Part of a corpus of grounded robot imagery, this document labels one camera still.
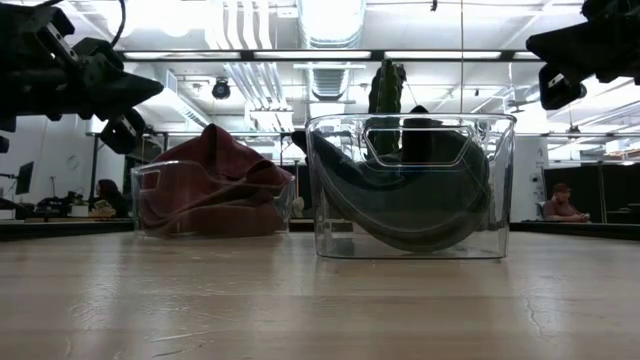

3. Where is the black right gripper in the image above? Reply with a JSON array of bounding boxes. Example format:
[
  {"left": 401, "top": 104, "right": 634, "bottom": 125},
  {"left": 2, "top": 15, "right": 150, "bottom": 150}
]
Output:
[{"left": 525, "top": 0, "right": 640, "bottom": 111}]

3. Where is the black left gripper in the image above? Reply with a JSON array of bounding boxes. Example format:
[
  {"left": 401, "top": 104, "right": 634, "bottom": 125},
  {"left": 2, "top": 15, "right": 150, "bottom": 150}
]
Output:
[{"left": 0, "top": 39, "right": 165, "bottom": 155}]

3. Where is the maroon baseball cap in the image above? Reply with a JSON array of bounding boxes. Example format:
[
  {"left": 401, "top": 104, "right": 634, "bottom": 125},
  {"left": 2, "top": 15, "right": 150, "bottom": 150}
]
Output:
[
  {"left": 149, "top": 123, "right": 295, "bottom": 201},
  {"left": 141, "top": 174, "right": 289, "bottom": 236}
]

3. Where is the clear plastic bin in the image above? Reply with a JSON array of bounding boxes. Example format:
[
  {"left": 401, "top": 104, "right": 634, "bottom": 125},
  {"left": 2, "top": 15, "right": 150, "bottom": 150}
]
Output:
[
  {"left": 304, "top": 112, "right": 518, "bottom": 261},
  {"left": 130, "top": 159, "right": 297, "bottom": 239}
]

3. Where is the person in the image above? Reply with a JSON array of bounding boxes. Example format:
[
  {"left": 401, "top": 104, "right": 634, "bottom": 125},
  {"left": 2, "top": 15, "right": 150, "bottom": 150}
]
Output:
[
  {"left": 542, "top": 182, "right": 591, "bottom": 224},
  {"left": 89, "top": 178, "right": 129, "bottom": 219}
]

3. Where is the ceiling light strip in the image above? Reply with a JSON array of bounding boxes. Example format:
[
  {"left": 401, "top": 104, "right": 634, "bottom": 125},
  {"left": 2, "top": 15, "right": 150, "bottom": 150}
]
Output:
[
  {"left": 252, "top": 49, "right": 372, "bottom": 60},
  {"left": 384, "top": 49, "right": 502, "bottom": 60}
]

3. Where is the black computer monitor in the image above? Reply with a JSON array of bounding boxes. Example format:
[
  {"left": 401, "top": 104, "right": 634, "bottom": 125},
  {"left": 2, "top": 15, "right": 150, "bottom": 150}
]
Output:
[{"left": 14, "top": 160, "right": 35, "bottom": 196}]

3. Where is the green cactus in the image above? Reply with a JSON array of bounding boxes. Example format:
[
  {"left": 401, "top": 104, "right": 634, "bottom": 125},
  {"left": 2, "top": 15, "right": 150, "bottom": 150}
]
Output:
[{"left": 367, "top": 58, "right": 407, "bottom": 156}]

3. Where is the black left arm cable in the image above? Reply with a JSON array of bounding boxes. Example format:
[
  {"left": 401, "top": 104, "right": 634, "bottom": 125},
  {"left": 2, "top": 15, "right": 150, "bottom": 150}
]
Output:
[{"left": 112, "top": 0, "right": 126, "bottom": 47}]

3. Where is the black ceiling dome camera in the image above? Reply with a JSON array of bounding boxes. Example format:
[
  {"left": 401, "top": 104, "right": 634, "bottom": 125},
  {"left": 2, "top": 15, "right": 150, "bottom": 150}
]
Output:
[{"left": 211, "top": 77, "right": 232, "bottom": 100}]

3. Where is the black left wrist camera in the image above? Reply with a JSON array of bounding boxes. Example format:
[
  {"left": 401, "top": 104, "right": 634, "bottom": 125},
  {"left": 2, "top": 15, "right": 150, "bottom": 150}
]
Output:
[{"left": 0, "top": 3, "right": 76, "bottom": 69}]

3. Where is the silver ceiling air duct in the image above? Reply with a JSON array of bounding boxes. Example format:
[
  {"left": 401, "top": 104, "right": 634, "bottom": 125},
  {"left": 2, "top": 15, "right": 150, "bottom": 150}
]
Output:
[{"left": 297, "top": 0, "right": 367, "bottom": 50}]

